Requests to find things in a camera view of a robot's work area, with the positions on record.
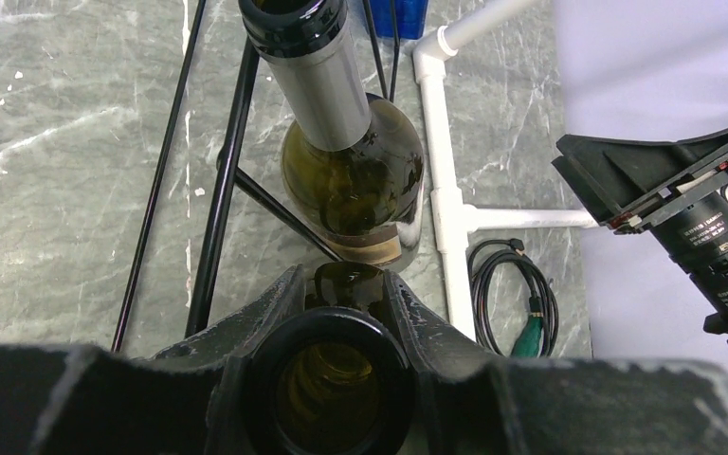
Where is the dark green wine bottle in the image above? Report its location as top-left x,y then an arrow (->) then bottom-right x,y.
244,262 -> 414,454

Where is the black coiled cable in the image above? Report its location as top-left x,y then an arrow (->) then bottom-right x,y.
466,237 -> 560,359

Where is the dark labelled wine bottle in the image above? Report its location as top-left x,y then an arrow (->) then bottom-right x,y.
239,1 -> 425,271

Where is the white PVC pipe frame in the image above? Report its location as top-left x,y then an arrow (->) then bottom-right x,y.
411,0 -> 728,343

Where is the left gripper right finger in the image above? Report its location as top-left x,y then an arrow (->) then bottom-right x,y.
384,272 -> 728,454

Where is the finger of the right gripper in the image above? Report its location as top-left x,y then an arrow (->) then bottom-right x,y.
553,154 -> 684,225
556,128 -> 728,217

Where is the black wire wine rack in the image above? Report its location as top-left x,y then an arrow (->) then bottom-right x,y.
110,0 -> 403,355

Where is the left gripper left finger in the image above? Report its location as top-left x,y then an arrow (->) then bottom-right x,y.
0,266 -> 305,454

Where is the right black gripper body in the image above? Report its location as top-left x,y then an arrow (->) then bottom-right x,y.
650,192 -> 728,334

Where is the blue square glass bottle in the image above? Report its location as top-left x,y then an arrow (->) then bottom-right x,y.
369,0 -> 429,40

